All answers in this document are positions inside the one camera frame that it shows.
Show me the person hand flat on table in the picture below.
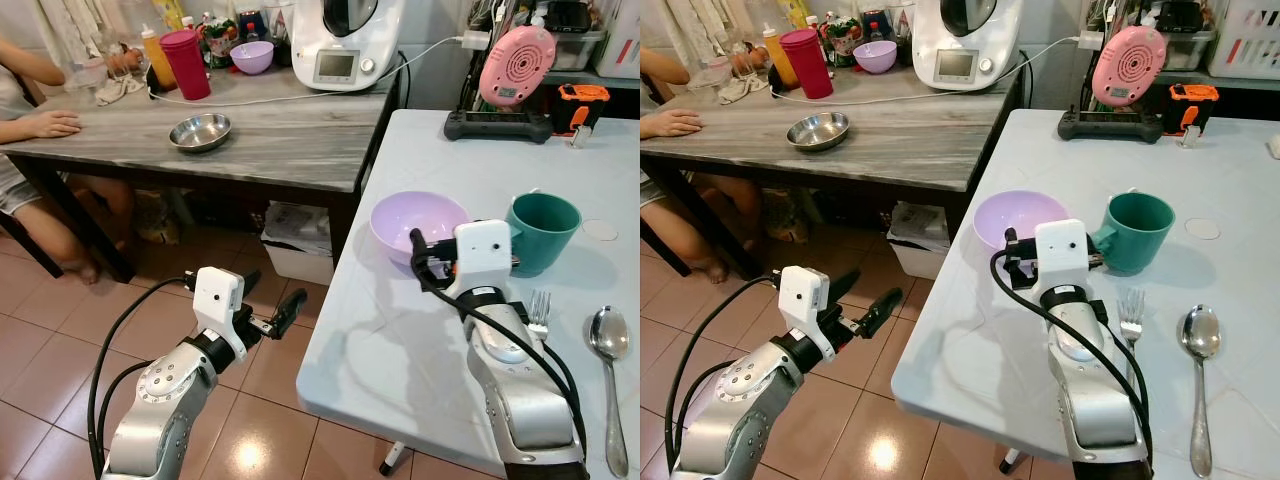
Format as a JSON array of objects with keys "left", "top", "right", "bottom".
[
  {"left": 19, "top": 110, "right": 83, "bottom": 140},
  {"left": 654, "top": 109, "right": 705, "bottom": 139}
]

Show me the large lilac plastic bowl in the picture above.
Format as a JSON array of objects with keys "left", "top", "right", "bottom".
[
  {"left": 973, "top": 190, "right": 1071, "bottom": 257},
  {"left": 369, "top": 191, "right": 472, "bottom": 267}
]

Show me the green plastic cup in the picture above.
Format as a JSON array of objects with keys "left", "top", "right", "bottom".
[
  {"left": 1091, "top": 192, "right": 1177, "bottom": 278},
  {"left": 505, "top": 192, "right": 583, "bottom": 279}
]

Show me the steel fork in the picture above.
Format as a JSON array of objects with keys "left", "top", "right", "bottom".
[
  {"left": 527, "top": 290, "right": 554, "bottom": 343},
  {"left": 1117, "top": 288, "right": 1147, "bottom": 353}
]

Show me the white storage box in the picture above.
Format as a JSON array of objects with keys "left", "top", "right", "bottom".
[
  {"left": 261, "top": 202, "right": 337, "bottom": 287},
  {"left": 887, "top": 202, "right": 953, "bottom": 282}
]

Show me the slipper under table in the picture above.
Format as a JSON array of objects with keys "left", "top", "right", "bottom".
[
  {"left": 742, "top": 190, "right": 791, "bottom": 246},
  {"left": 134, "top": 190, "right": 179, "bottom": 247}
]

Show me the steel spoon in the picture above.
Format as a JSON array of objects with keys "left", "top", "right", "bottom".
[
  {"left": 587, "top": 306, "right": 632, "bottom": 479},
  {"left": 1179, "top": 306, "right": 1223, "bottom": 479}
]

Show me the black handheld controller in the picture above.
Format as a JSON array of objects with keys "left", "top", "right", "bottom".
[
  {"left": 444, "top": 108, "right": 554, "bottom": 144},
  {"left": 1058, "top": 108, "right": 1164, "bottom": 143}
]

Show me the stainless steel bowl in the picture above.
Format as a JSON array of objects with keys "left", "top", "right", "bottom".
[
  {"left": 168, "top": 113, "right": 233, "bottom": 154},
  {"left": 786, "top": 111, "right": 851, "bottom": 153}
]

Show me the person bare leg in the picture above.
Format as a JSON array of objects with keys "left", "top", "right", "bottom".
[
  {"left": 640, "top": 172, "right": 751, "bottom": 287},
  {"left": 0, "top": 172, "right": 136, "bottom": 287}
]

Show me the orange and black tool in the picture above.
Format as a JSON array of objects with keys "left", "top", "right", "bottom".
[
  {"left": 1168, "top": 84, "right": 1221, "bottom": 132},
  {"left": 557, "top": 84, "right": 611, "bottom": 132}
]

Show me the pink round appliance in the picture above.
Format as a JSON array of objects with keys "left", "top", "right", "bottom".
[
  {"left": 1091, "top": 26, "right": 1168, "bottom": 108},
  {"left": 478, "top": 26, "right": 557, "bottom": 109}
]

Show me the white kitchen food processor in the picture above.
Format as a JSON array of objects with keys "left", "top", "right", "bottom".
[
  {"left": 912, "top": 0, "right": 1024, "bottom": 93},
  {"left": 292, "top": 0, "right": 407, "bottom": 93}
]

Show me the white crumpled cloth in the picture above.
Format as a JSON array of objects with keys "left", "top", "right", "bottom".
[
  {"left": 717, "top": 74, "right": 769, "bottom": 106},
  {"left": 94, "top": 74, "right": 147, "bottom": 107}
]

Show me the grey storage container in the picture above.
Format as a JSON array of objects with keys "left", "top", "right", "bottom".
[
  {"left": 553, "top": 30, "right": 607, "bottom": 72},
  {"left": 1165, "top": 30, "right": 1217, "bottom": 72}
]

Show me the red plastic tumbler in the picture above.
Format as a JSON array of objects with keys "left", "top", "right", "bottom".
[
  {"left": 780, "top": 28, "right": 835, "bottom": 101},
  {"left": 160, "top": 29, "right": 213, "bottom": 102}
]

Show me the small purple bowl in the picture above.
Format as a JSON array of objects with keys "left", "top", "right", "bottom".
[
  {"left": 853, "top": 41, "right": 898, "bottom": 75},
  {"left": 230, "top": 41, "right": 275, "bottom": 76}
]

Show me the orange sauce bottle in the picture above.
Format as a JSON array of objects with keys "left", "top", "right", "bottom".
[
  {"left": 140, "top": 24, "right": 177, "bottom": 92},
  {"left": 762, "top": 24, "right": 798, "bottom": 89}
]

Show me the colourful snack bag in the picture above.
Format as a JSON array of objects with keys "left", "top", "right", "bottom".
[
  {"left": 825, "top": 14, "right": 863, "bottom": 69},
  {"left": 200, "top": 15, "right": 242, "bottom": 70}
]

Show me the white plastic basket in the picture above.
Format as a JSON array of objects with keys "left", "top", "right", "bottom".
[
  {"left": 1208, "top": 0, "right": 1280, "bottom": 81},
  {"left": 595, "top": 0, "right": 641, "bottom": 81}
]

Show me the clear plastic container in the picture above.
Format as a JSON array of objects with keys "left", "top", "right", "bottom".
[
  {"left": 65, "top": 57, "right": 107, "bottom": 94},
  {"left": 690, "top": 57, "right": 732, "bottom": 92}
]

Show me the black box device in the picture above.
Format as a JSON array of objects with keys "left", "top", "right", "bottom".
[
  {"left": 541, "top": 0, "right": 593, "bottom": 32},
  {"left": 1155, "top": 0, "right": 1207, "bottom": 32}
]

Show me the hanging beige cloth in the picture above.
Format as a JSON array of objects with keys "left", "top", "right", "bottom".
[
  {"left": 665, "top": 0, "right": 761, "bottom": 61},
  {"left": 38, "top": 0, "right": 136, "bottom": 63}
]

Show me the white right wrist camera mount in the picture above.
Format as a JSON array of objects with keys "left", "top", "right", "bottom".
[
  {"left": 453, "top": 219, "right": 517, "bottom": 298},
  {"left": 1033, "top": 219, "right": 1093, "bottom": 293}
]

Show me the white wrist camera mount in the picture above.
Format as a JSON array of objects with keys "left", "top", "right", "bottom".
[
  {"left": 778, "top": 265, "right": 833, "bottom": 336},
  {"left": 1033, "top": 219, "right": 1093, "bottom": 293},
  {"left": 453, "top": 219, "right": 517, "bottom": 298},
  {"left": 193, "top": 266, "right": 247, "bottom": 341}
]

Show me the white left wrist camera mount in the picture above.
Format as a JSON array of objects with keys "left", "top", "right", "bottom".
[
  {"left": 193, "top": 266, "right": 247, "bottom": 341},
  {"left": 778, "top": 265, "right": 833, "bottom": 336}
]

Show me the dark wooden table frame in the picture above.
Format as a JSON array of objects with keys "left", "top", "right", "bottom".
[
  {"left": 0, "top": 75, "right": 403, "bottom": 286},
  {"left": 640, "top": 75, "right": 1023, "bottom": 286}
]

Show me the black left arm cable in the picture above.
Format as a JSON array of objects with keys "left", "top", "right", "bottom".
[
  {"left": 664, "top": 277, "right": 783, "bottom": 479},
  {"left": 87, "top": 277, "right": 196, "bottom": 479}
]

